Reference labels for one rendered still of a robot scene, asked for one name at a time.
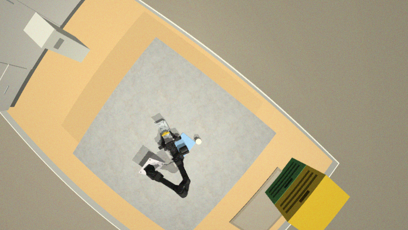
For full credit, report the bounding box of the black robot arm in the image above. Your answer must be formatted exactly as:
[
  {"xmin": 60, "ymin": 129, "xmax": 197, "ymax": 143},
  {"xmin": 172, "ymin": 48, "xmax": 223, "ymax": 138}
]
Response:
[{"xmin": 144, "ymin": 142, "xmax": 191, "ymax": 198}]

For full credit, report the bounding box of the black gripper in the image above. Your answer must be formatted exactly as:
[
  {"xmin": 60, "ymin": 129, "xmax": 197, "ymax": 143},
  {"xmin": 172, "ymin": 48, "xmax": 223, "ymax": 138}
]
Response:
[{"xmin": 158, "ymin": 131, "xmax": 181, "ymax": 153}]

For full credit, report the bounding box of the light blue mat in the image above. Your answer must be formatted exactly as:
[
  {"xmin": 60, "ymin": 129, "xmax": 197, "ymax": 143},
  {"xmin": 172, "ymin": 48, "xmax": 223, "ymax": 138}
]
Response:
[{"xmin": 175, "ymin": 133, "xmax": 195, "ymax": 151}]

